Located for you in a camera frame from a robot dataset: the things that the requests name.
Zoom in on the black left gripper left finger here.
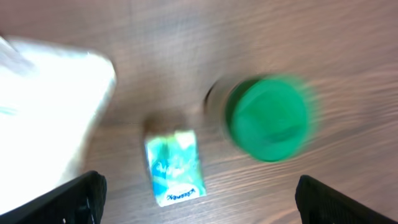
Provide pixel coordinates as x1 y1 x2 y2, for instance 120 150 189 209
1 170 107 224

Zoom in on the teal tissue pack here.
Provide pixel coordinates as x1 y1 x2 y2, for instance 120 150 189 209
144 130 206 207

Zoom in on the green lid jar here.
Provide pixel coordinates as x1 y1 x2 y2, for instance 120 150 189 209
203 73 318 162

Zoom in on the beige food pouch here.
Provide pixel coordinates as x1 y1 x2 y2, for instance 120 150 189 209
1 36 116 213

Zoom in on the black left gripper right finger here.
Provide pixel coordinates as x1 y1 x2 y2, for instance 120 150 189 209
295 175 397 224

